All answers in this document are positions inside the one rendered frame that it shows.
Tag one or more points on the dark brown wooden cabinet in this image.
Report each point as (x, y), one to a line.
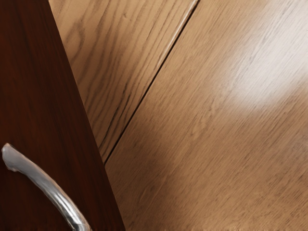
(38, 96)

